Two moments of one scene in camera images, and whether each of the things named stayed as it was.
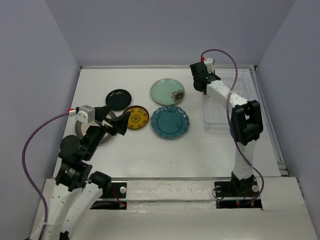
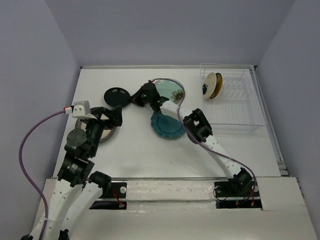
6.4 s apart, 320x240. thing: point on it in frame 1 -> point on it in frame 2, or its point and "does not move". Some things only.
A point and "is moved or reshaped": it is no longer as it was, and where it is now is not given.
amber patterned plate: (138, 118) is moved or reshaped
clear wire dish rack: (217, 116) does not move
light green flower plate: (167, 91) does not move
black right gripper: (214, 73) -> (136, 98)
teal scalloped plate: (170, 122) does not move
